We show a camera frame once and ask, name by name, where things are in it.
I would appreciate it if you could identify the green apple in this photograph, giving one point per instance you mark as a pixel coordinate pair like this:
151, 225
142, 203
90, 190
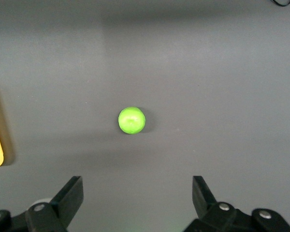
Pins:
131, 120

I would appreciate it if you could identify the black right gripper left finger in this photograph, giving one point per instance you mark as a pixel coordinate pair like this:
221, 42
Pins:
70, 195

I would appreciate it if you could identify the dark grey table mat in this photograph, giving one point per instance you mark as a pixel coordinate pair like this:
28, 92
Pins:
207, 72

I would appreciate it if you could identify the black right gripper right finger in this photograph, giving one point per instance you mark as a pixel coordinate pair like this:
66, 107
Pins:
201, 195

